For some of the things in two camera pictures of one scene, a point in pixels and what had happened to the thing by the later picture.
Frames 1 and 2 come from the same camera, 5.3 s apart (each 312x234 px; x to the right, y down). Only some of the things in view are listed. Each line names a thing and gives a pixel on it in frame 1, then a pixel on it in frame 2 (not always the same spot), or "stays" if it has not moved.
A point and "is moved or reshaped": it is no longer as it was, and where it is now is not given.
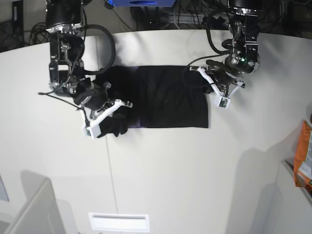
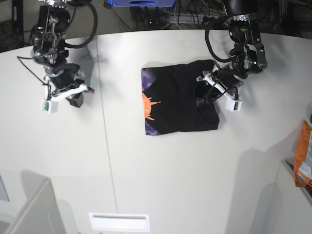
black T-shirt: (159, 96) is moved or reshaped
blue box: (127, 3) stays
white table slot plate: (119, 222) stays
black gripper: (90, 96) → (63, 74)
